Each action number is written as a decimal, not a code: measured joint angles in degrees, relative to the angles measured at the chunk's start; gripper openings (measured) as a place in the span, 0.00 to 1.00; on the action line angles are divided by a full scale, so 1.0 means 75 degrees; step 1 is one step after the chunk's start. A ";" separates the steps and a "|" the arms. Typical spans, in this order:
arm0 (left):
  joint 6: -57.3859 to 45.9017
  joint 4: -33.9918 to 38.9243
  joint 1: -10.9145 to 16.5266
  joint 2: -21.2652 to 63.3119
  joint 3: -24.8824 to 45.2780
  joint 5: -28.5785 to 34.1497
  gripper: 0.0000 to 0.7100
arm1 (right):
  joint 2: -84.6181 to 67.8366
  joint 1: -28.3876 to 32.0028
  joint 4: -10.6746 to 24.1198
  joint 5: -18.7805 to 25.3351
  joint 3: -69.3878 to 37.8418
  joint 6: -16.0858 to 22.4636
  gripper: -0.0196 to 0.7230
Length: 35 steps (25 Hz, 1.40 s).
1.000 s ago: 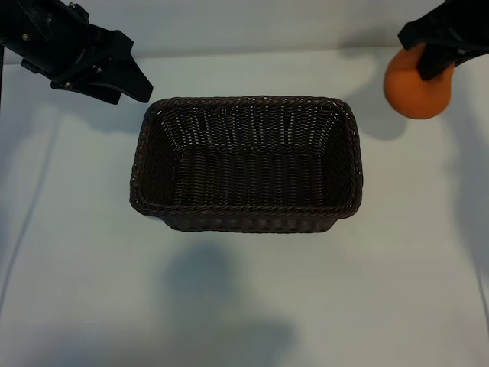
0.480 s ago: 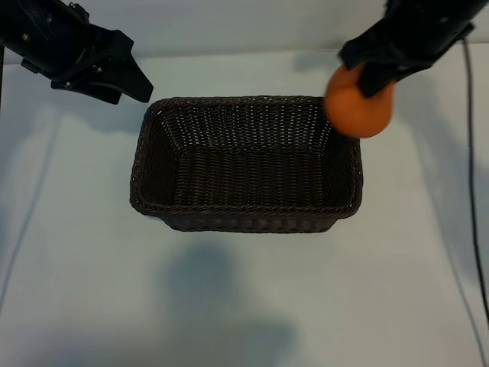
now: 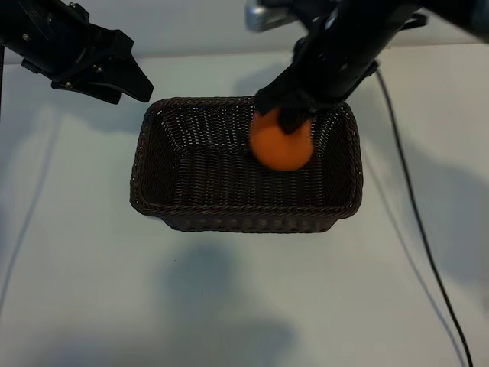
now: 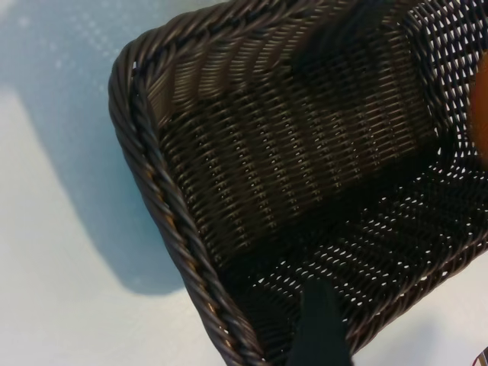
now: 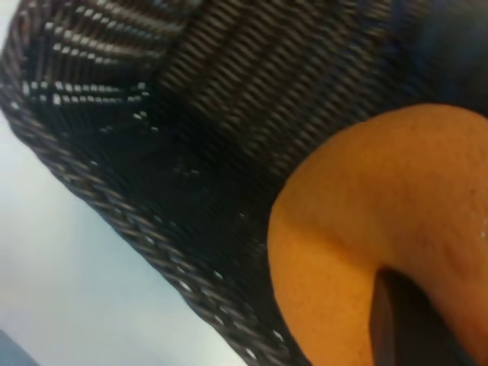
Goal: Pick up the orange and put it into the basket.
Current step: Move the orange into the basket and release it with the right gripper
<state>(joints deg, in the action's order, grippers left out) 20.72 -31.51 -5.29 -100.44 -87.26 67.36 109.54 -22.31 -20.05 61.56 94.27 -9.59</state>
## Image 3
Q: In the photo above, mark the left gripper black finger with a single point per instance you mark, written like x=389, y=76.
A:
x=133, y=82
x=91, y=88

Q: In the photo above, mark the dark brown woven basket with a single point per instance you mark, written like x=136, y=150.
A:
x=229, y=191

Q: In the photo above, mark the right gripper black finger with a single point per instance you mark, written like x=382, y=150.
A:
x=293, y=120
x=269, y=99

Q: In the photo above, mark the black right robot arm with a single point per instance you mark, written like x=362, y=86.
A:
x=458, y=15

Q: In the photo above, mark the orange fruit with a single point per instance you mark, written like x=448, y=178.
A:
x=280, y=149

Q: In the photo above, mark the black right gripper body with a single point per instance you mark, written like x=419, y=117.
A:
x=336, y=57

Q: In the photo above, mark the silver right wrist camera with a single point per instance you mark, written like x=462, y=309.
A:
x=263, y=17

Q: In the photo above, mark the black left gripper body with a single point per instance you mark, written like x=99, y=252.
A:
x=76, y=42

